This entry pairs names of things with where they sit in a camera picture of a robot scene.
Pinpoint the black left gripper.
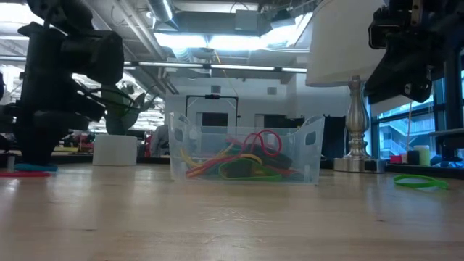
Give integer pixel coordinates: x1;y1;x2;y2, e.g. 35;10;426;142
14;83;106;165

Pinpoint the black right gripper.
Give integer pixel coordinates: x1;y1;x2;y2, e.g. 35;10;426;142
365;0;464;105

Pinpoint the yellow rubber band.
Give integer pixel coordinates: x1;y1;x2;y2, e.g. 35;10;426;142
180;146;264;171

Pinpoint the teal rubber band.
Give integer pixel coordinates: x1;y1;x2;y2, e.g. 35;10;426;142
202;143;254;181
13;163;59;173

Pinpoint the clear plastic bin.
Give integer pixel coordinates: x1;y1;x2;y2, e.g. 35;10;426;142
168;112;326;185

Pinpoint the silver lamp base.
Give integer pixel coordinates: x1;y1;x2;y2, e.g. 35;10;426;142
332;75;386;174

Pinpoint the black vertical pole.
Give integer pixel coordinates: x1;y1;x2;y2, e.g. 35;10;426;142
442;46;464;162

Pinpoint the black desk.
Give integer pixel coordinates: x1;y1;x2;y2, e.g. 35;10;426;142
427;127;464;138

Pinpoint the white lampshade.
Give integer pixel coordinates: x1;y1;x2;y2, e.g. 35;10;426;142
305;0;387;88

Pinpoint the pale green cup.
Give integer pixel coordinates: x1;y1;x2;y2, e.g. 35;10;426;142
413;144;431;167

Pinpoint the white round plant pot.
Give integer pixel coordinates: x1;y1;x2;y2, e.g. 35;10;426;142
92;133;138;167

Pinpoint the green snake plant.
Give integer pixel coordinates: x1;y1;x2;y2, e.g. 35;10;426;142
103;81;157;136

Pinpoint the person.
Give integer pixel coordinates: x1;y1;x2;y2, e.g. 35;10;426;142
149;124;170;157

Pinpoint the grey ceiling box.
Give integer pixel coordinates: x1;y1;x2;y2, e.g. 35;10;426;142
233;9;260;32

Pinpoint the long ceiling light bar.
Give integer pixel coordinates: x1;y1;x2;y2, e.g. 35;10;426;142
123;59;307;73

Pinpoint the small black block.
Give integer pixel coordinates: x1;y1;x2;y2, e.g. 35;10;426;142
229;162;256;178

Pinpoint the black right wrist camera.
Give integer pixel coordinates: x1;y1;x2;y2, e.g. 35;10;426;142
368;9;392;51

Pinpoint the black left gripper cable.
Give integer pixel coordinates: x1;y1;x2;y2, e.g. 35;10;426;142
72;86;143;109

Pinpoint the black gantry frame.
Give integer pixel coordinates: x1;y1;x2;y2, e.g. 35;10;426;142
185;94;240;128

